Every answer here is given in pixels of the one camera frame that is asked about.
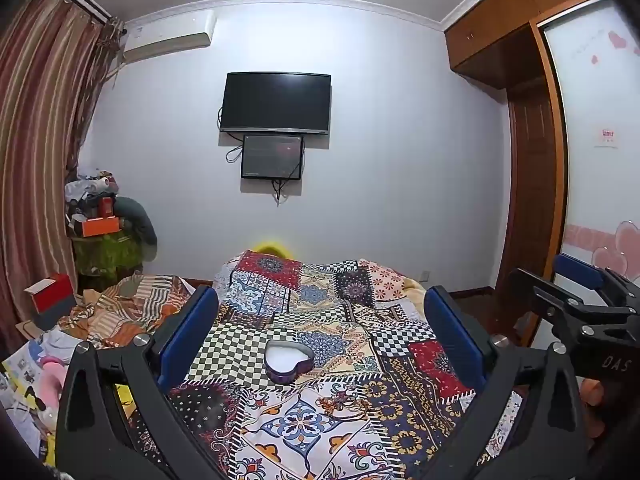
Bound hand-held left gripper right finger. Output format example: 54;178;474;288
424;285;587;480

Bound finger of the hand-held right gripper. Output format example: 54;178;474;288
509;268;597;347
554;253;640;312

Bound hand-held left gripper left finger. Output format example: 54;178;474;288
54;285;221;480

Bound purple heart-shaped jewelry box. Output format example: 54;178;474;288
264;339;316;385

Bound person's right hand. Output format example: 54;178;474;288
580;378;610;442

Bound orange striped blanket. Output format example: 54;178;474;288
57;272;201;350

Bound yellow item behind bed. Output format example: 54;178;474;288
250;240;294;262

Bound dark green cushion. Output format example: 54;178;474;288
112;196;159;264

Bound white clothes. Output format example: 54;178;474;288
34;327;87;362

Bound orange box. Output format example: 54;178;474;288
80;216;124;238

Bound red box with white lid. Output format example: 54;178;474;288
24;273;76;314

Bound patchwork printed blanket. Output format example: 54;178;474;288
120;250;532;480

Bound pink plush slipper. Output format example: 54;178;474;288
36;355;69;413

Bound pile of clutter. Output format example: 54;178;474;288
64;170;121;222

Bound printed paper sheet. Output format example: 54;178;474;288
0;345;44;413

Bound striped brown curtain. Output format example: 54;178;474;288
0;0;122;356

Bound wooden overhead cabinet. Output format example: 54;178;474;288
443;0;607;92

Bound small black wall monitor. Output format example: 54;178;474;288
241;134;305;181

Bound large black wall television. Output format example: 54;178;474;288
220;72;332;136

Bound white wall air conditioner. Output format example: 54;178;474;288
122;10;217;65

